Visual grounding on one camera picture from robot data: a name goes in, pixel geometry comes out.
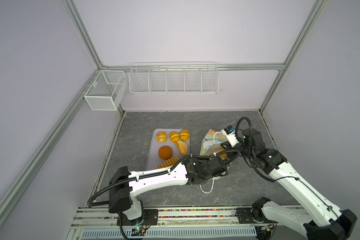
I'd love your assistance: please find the oval sesame bread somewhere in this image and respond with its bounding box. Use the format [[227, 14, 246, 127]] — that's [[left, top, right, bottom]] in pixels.
[[176, 140, 188, 156]]

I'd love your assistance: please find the floral paper bag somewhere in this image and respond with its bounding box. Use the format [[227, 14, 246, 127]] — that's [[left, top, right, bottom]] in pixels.
[[199, 128, 229, 194]]

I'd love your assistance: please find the ridged spiral bread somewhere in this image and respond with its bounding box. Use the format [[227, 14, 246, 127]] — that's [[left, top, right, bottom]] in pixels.
[[157, 157, 179, 169]]

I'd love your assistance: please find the round brown bun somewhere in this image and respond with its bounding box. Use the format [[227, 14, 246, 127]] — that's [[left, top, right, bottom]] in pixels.
[[158, 146, 173, 161]]

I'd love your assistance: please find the yellow twisted bread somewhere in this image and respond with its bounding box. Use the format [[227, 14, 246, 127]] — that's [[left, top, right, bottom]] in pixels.
[[179, 130, 190, 142], [169, 132, 180, 143]]

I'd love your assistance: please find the round sesame bun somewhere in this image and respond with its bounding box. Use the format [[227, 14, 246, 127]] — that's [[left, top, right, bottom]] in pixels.
[[156, 132, 167, 143]]

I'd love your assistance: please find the long golden pastry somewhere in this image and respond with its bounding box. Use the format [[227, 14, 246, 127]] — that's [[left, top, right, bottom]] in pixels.
[[219, 150, 228, 160]]

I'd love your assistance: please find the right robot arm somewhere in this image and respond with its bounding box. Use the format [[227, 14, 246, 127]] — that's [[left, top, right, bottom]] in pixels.
[[222, 126, 357, 240]]

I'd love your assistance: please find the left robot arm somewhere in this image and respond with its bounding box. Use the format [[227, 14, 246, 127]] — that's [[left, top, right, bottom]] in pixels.
[[87, 154, 229, 221]]

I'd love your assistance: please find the lavender tray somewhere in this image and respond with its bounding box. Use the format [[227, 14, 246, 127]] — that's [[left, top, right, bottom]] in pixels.
[[145, 129, 190, 171]]

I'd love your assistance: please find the white mesh box basket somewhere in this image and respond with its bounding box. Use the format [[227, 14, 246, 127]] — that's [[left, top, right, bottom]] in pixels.
[[84, 70, 128, 111]]

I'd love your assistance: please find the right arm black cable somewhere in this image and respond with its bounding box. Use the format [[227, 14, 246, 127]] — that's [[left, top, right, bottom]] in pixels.
[[235, 116, 340, 220]]

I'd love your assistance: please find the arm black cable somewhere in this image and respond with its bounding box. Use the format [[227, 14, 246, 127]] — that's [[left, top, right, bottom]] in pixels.
[[86, 149, 241, 208], [235, 116, 340, 220]]

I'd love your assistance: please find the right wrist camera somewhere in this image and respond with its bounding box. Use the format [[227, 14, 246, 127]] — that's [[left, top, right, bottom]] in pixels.
[[222, 125, 239, 147]]

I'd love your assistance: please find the aluminium front rail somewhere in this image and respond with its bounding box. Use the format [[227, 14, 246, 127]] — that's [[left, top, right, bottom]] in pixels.
[[70, 206, 286, 229]]

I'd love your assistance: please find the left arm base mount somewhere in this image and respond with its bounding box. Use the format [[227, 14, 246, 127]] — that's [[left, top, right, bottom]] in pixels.
[[116, 208, 159, 226]]

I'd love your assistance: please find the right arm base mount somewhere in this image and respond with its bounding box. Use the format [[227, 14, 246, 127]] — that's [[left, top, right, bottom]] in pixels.
[[235, 207, 278, 224]]

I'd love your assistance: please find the white wire basket rack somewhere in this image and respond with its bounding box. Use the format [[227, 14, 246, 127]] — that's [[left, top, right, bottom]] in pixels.
[[129, 62, 220, 95]]

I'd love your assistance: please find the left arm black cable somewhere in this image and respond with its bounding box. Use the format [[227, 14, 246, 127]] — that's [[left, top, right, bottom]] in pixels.
[[86, 149, 241, 208]]

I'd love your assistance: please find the aluminium frame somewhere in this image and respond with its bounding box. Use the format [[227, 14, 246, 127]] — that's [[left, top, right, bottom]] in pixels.
[[0, 1, 328, 229]]

